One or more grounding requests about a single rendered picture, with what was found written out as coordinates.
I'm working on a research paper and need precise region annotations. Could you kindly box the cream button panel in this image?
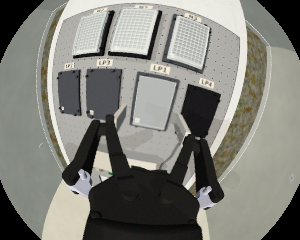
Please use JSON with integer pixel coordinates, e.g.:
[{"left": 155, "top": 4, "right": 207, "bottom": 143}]
[{"left": 93, "top": 143, "right": 179, "bottom": 175}]

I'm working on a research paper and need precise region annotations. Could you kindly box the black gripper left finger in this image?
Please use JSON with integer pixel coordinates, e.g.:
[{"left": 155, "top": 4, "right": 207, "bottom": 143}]
[{"left": 62, "top": 103, "right": 140, "bottom": 201}]

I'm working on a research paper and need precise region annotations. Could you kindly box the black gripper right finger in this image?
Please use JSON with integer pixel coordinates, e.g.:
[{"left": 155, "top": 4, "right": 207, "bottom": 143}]
[{"left": 158, "top": 114, "right": 224, "bottom": 210}]

